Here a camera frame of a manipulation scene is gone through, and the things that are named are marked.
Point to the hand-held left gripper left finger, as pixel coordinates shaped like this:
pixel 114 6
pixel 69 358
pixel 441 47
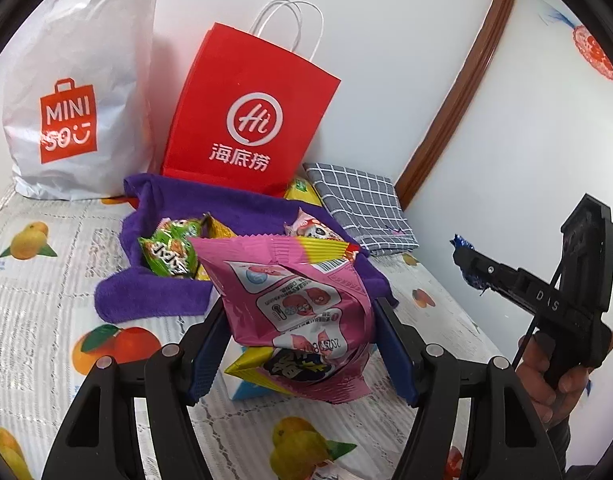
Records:
pixel 206 360

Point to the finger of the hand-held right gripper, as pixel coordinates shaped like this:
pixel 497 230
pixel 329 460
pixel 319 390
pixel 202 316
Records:
pixel 496 275

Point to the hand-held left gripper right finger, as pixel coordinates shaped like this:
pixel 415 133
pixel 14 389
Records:
pixel 399 360

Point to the blue triangular snack packet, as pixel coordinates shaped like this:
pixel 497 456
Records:
pixel 461 241

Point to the pink and yellow snack bag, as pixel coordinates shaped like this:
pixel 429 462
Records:
pixel 286 300

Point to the person's right forearm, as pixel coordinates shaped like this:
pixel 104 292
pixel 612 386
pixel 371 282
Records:
pixel 568 450

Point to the person's right hand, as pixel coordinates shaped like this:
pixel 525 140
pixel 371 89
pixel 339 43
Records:
pixel 536 380

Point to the blue cardboard box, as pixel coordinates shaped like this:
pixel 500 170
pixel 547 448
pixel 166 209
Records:
pixel 244 390

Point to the purple towel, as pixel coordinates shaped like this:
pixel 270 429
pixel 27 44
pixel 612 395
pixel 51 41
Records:
pixel 151 295

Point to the pale pink snack packet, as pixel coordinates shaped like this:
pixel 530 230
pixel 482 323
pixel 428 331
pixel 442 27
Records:
pixel 326 471

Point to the grey checked folded cloth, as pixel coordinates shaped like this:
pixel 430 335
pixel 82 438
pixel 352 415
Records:
pixel 366 205

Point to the red and white snack packet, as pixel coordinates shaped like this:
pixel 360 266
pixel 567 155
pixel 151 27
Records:
pixel 311 227

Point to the fruit printed sheet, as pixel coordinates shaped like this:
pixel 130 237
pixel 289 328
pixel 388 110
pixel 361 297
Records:
pixel 46 280

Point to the yellow and green snack packet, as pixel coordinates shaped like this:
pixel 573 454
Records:
pixel 301 191

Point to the red paper bag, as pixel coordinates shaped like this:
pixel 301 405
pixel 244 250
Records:
pixel 246 75

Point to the white plastic bag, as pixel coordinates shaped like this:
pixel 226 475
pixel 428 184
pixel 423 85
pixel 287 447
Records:
pixel 86 35

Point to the brown wooden frame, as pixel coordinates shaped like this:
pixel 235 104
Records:
pixel 451 125

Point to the red wall sticker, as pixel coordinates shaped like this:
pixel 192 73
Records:
pixel 593 47

